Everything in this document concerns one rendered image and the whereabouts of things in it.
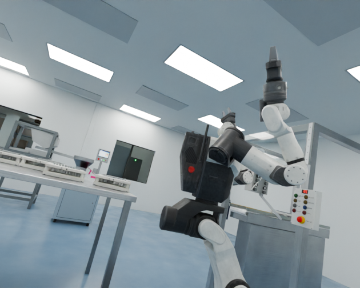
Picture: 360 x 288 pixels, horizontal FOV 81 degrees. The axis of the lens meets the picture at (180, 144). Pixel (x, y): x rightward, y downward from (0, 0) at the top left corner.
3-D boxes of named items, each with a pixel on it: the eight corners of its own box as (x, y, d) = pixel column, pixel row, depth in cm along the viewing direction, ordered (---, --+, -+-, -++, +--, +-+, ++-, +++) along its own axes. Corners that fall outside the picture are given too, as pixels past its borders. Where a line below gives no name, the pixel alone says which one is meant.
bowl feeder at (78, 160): (67, 175, 369) (74, 155, 376) (67, 174, 400) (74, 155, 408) (96, 182, 389) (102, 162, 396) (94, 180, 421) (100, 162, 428)
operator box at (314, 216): (312, 230, 139) (316, 190, 144) (290, 223, 154) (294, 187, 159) (318, 231, 141) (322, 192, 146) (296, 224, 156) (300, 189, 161)
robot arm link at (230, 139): (242, 160, 82) (212, 141, 86) (235, 171, 90) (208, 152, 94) (255, 142, 88) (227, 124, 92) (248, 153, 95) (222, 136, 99)
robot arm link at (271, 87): (259, 63, 83) (260, 94, 84) (287, 57, 79) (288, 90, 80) (263, 69, 94) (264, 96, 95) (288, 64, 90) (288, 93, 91)
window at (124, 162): (104, 175, 650) (115, 139, 673) (104, 175, 651) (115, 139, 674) (146, 184, 708) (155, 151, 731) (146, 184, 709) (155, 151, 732)
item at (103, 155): (89, 179, 404) (99, 148, 416) (89, 179, 413) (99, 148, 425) (102, 182, 414) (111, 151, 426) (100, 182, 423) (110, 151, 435)
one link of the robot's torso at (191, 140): (171, 194, 92) (190, 118, 99) (171, 191, 125) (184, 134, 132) (238, 210, 92) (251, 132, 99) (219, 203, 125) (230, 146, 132)
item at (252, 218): (246, 222, 215) (248, 212, 217) (229, 216, 241) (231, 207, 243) (329, 239, 260) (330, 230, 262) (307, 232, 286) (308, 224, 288)
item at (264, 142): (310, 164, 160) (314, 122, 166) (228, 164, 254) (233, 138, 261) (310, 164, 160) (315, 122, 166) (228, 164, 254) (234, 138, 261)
